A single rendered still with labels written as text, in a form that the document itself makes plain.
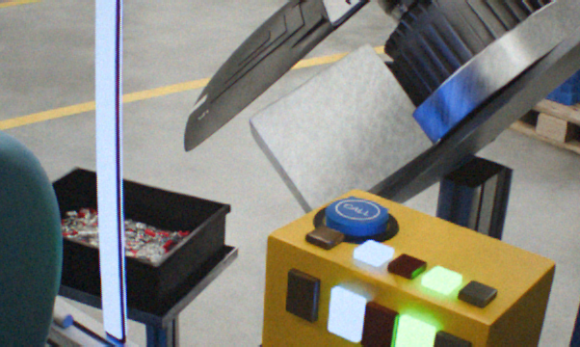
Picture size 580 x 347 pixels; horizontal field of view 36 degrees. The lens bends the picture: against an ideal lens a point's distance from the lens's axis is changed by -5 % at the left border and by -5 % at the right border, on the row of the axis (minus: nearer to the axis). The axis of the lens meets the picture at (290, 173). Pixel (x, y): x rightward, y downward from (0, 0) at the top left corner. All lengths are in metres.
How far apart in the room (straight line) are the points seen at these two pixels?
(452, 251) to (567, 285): 2.26
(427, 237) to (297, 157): 0.37
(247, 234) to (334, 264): 2.35
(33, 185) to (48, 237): 0.02
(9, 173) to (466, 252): 0.39
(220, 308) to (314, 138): 1.61
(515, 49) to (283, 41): 0.32
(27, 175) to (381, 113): 0.73
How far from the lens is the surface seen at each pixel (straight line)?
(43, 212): 0.26
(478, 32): 0.93
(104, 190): 0.78
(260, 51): 1.12
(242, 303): 2.55
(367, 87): 0.96
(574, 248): 3.07
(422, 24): 0.96
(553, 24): 0.91
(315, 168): 0.94
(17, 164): 0.24
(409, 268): 0.54
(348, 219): 0.58
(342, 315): 0.56
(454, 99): 0.91
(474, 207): 1.10
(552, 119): 3.91
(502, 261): 0.58
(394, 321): 0.54
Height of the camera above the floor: 1.34
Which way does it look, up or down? 24 degrees down
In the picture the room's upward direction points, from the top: 4 degrees clockwise
